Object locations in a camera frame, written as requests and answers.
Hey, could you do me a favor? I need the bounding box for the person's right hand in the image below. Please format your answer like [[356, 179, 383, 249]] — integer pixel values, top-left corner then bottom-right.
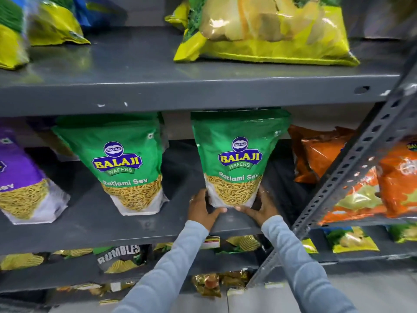
[[235, 186, 281, 227]]

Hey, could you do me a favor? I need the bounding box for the person's left hand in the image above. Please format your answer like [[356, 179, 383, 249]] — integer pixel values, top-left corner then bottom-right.
[[187, 189, 228, 232]]

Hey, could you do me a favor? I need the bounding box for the green snack packet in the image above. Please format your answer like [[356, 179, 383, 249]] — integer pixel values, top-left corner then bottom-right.
[[190, 109, 291, 208], [51, 113, 169, 216]]

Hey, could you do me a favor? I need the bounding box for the person's left forearm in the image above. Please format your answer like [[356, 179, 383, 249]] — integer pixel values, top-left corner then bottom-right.
[[112, 220, 210, 313]]

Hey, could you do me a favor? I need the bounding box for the person's right forearm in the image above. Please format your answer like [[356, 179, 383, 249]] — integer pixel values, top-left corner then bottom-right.
[[261, 215, 359, 313]]

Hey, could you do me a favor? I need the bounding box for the white red label packet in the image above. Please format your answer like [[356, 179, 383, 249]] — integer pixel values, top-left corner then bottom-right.
[[201, 236, 221, 250]]

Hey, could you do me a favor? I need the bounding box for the golden brown snack packet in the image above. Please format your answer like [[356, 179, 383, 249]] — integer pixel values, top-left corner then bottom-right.
[[221, 271, 251, 288], [192, 274, 222, 298]]

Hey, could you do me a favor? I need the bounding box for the small yellow green packet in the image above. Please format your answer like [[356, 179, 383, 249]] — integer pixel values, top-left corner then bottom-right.
[[325, 226, 380, 254], [387, 223, 417, 244], [301, 238, 319, 255]]

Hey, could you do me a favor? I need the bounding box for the orange snack packet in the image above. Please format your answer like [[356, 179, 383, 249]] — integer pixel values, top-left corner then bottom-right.
[[318, 166, 387, 226], [377, 139, 417, 219], [288, 125, 356, 185]]

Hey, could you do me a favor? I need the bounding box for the black chips packet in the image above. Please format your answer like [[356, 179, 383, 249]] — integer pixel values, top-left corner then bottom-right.
[[96, 244, 145, 275]]

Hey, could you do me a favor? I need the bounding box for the grey slotted metal upright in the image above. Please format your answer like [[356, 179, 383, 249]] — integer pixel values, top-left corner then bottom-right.
[[246, 39, 417, 289]]

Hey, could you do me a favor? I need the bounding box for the grey metal shelf board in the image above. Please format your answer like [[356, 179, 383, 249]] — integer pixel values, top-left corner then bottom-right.
[[0, 246, 272, 294], [0, 139, 315, 256], [0, 27, 408, 117], [308, 214, 417, 264]]

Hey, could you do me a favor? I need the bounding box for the large yellow chips packet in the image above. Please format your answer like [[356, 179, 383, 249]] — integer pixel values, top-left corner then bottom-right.
[[173, 0, 361, 67]]

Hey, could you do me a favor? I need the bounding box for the purple snack packet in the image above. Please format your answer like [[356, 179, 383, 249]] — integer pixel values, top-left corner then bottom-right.
[[0, 127, 71, 225]]

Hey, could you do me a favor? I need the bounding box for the yellow green chips packet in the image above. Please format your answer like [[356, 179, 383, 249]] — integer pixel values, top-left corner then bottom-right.
[[0, 0, 30, 71], [29, 0, 91, 47], [164, 0, 190, 31]]

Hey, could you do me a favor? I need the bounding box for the blue chips packet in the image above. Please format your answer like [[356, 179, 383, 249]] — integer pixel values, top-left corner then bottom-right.
[[71, 0, 128, 31]]

